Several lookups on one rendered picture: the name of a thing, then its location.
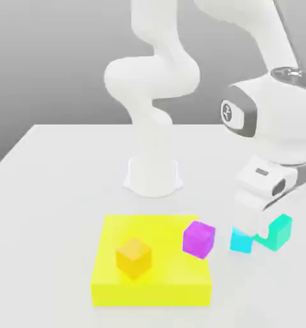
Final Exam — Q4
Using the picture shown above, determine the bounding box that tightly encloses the small purple cube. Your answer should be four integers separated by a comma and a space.
182, 220, 216, 260

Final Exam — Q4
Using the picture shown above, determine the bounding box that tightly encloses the small orange cube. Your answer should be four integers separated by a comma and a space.
115, 238, 153, 281

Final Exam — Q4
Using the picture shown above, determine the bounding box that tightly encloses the large yellow box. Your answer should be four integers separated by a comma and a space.
90, 214, 212, 308

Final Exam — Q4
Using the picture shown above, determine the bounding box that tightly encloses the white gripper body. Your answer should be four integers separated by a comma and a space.
232, 187, 270, 236

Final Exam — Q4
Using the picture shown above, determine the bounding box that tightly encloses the small cyan cube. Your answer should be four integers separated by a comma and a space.
229, 227, 254, 254

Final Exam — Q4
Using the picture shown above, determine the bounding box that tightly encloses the small teal cube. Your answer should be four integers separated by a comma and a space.
252, 213, 293, 252

